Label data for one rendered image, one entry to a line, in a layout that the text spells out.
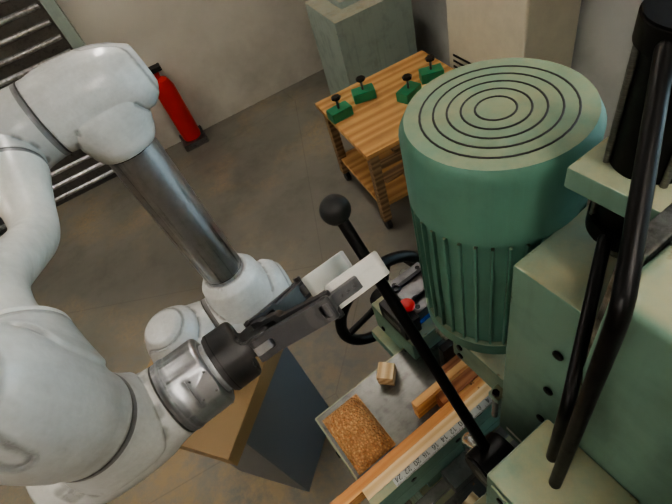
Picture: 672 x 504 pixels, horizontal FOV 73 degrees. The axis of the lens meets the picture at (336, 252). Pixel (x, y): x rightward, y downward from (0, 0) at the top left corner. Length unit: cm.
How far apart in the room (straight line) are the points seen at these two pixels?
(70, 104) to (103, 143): 8
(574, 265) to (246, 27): 330
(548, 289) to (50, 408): 39
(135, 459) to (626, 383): 43
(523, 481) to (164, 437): 35
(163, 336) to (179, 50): 261
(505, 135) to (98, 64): 66
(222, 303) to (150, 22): 256
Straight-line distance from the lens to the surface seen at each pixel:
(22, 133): 87
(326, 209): 48
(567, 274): 42
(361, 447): 89
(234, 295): 110
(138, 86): 87
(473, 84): 48
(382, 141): 206
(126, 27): 342
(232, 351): 51
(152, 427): 52
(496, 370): 76
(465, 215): 41
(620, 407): 38
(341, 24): 276
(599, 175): 36
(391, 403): 92
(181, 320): 115
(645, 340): 30
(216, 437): 130
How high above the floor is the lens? 176
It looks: 48 degrees down
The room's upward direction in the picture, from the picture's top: 21 degrees counter-clockwise
